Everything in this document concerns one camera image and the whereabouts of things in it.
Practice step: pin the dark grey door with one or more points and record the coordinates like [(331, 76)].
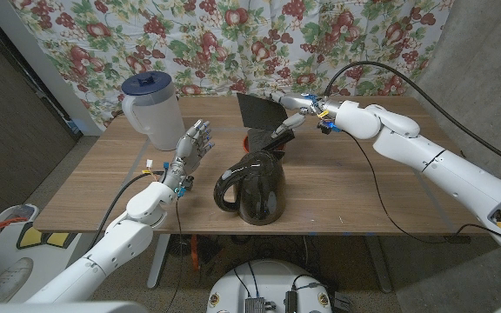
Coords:
[(7, 143)]

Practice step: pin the black adapter box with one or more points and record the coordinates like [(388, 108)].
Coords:
[(290, 301)]

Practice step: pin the white shoe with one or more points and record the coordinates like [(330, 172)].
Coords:
[(11, 276)]

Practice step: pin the black fan under table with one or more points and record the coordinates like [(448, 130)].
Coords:
[(180, 245)]

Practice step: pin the translucent pitcher with blue lid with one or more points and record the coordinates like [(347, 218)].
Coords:
[(155, 108)]

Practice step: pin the floral backdrop cloth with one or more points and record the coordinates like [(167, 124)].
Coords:
[(189, 43)]

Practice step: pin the glossy black kettle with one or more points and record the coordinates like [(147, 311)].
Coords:
[(259, 191)]

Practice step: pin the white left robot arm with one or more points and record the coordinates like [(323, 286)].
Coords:
[(111, 250)]

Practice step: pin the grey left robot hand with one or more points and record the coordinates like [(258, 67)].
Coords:
[(189, 150)]

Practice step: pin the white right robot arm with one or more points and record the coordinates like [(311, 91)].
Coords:
[(433, 158)]

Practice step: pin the white table leg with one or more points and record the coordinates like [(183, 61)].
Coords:
[(160, 261)]

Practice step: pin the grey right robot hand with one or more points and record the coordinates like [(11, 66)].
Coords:
[(311, 105)]

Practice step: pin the white bin with orange item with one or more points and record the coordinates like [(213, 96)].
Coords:
[(9, 215)]

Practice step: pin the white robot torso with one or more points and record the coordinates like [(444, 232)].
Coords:
[(268, 278)]

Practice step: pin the white door frame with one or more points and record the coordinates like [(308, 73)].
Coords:
[(37, 61)]

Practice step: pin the grey electronics box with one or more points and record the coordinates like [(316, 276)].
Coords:
[(255, 305)]

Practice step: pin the yellow black patterned bag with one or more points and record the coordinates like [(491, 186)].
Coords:
[(33, 237)]

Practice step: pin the red bowl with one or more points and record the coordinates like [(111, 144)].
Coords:
[(246, 143)]

